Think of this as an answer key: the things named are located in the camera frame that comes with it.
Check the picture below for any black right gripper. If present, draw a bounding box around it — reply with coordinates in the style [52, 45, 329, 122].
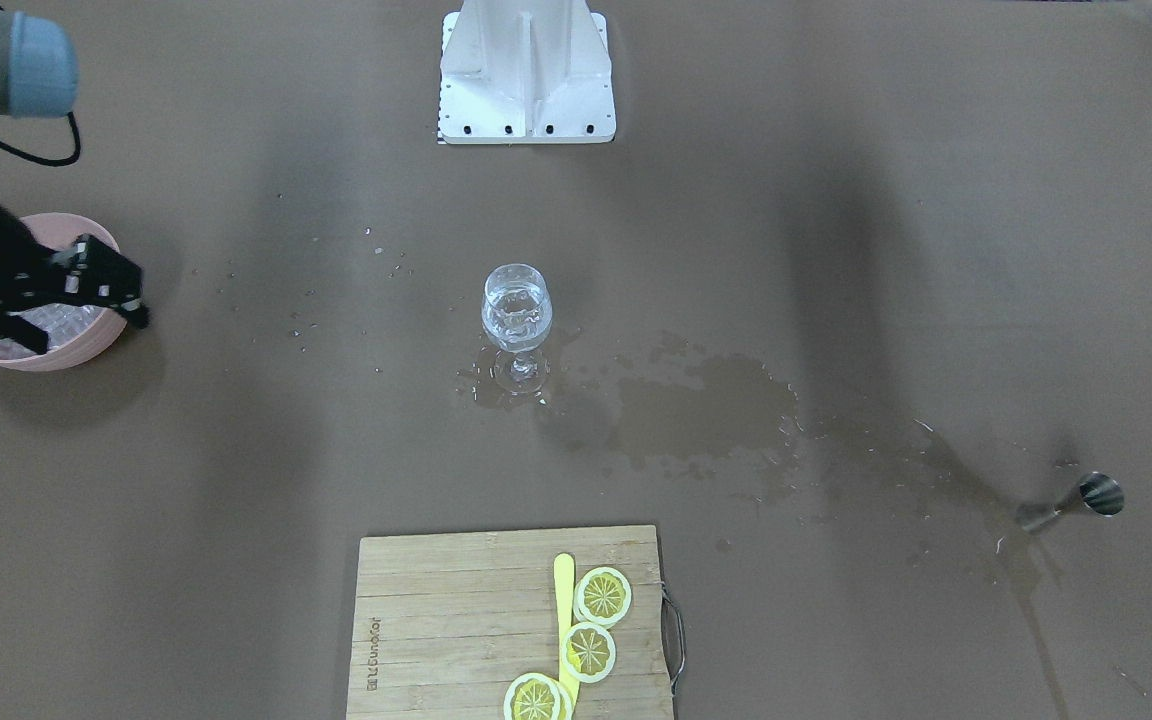
[0, 205, 151, 356]

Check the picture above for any steel jigger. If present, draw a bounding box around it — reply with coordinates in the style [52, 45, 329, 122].
[1015, 471, 1126, 535]

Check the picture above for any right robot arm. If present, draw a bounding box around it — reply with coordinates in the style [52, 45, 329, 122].
[0, 6, 150, 372]

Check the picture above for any clear ice cubes pile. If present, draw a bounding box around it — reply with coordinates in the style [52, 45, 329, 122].
[0, 304, 104, 361]

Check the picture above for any clear wine glass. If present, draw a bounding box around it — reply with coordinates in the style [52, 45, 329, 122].
[480, 263, 553, 395]

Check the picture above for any pink bowl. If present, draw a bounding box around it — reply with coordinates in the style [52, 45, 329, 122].
[0, 211, 127, 372]

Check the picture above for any bamboo cutting board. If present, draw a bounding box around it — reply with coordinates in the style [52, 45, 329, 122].
[344, 525, 675, 719]

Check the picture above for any yellow plastic knife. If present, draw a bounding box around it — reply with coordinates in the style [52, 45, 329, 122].
[552, 553, 579, 719]

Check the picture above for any lemon slice near edge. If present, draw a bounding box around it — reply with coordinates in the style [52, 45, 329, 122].
[502, 673, 570, 720]

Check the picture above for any lemon slice far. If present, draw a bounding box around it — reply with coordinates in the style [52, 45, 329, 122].
[573, 566, 634, 629]

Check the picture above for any lemon slice middle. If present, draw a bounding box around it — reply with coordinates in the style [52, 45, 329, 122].
[559, 621, 617, 684]

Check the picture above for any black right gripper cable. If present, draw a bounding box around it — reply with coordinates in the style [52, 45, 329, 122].
[0, 100, 83, 168]

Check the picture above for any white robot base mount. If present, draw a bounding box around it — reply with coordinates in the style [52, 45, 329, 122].
[435, 1, 617, 145]

